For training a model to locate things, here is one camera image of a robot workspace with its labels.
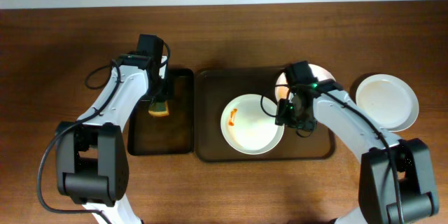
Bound yellow green sponge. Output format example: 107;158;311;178
148;101;169;117

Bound white plate ketchup front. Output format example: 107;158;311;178
220;94;284;155

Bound white plate ketchup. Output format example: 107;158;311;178
274;64;335;101
355;74;419;132
220;94;284;155

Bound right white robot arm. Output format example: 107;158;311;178
274;61;440;224

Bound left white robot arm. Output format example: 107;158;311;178
56;34;170;223

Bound small black water tray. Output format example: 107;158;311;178
127;69;194;156

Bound large brown serving tray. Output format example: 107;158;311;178
193;67;336;162

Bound white plate ketchup back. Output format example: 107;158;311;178
274;64;335;101

